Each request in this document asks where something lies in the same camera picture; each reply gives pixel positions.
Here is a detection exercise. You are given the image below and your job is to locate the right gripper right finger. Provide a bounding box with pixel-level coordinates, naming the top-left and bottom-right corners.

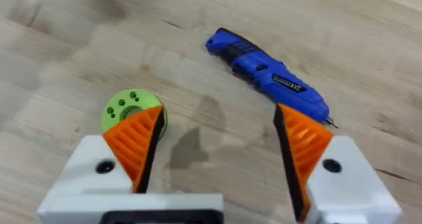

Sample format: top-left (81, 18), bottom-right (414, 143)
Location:
top-left (272, 103), bottom-right (403, 224)

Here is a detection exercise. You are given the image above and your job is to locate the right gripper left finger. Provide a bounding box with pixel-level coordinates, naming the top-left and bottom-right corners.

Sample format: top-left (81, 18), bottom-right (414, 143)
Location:
top-left (48, 105), bottom-right (166, 196)

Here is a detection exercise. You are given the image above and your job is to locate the blue electric screwdriver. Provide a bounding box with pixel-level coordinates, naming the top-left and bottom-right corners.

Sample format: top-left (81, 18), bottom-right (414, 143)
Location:
top-left (204, 27), bottom-right (340, 130)

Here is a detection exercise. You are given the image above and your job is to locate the green disc with holes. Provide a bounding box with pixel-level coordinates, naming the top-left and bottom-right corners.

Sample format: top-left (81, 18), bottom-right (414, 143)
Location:
top-left (101, 88), bottom-right (169, 142)

